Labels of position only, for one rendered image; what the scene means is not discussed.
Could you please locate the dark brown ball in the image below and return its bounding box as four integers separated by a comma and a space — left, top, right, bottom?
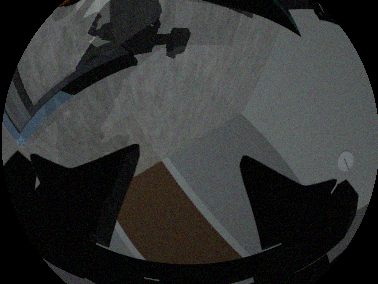
60, 0, 73, 8

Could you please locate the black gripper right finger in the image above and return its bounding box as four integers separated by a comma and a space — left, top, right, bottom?
240, 155, 337, 250

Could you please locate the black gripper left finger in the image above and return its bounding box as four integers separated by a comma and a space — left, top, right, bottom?
31, 143, 140, 247

